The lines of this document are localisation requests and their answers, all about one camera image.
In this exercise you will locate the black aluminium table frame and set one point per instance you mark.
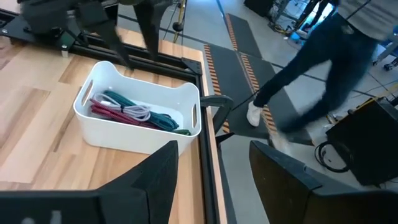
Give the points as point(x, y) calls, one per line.
point(205, 155)

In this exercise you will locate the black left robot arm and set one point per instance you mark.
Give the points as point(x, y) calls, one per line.
point(46, 15)

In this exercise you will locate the black mat with hazard stripes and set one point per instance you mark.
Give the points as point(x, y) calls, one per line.
point(248, 37)
point(286, 102)
point(233, 81)

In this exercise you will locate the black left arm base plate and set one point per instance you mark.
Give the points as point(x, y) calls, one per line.
point(12, 32)

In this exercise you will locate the black equipment case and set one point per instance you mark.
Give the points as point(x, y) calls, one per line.
point(258, 6)

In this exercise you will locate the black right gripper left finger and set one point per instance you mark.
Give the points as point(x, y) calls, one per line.
point(140, 193)

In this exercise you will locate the person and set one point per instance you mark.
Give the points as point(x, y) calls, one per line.
point(335, 62)

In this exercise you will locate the black equipment box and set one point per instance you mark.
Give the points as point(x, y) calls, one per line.
point(367, 143)

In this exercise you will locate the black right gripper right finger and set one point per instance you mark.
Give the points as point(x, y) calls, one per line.
point(286, 193)

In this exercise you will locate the white plastic bin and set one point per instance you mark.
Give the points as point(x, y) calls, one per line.
point(124, 140)

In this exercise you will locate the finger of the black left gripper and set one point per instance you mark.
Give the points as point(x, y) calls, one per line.
point(152, 28)
point(105, 31)

